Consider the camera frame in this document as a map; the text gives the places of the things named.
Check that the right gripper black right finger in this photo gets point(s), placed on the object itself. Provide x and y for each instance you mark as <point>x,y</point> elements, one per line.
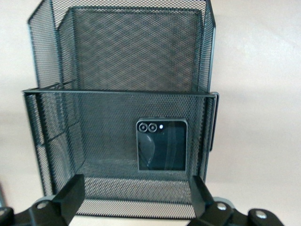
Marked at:
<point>202,200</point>

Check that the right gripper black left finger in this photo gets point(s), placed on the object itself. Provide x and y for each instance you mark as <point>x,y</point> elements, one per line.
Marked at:
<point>70,200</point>

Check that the black flip phone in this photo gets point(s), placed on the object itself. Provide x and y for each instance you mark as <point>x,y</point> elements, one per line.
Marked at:
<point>164,146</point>

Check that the black mesh two-tier tray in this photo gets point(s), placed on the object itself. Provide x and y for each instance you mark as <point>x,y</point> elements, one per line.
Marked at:
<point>105,117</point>

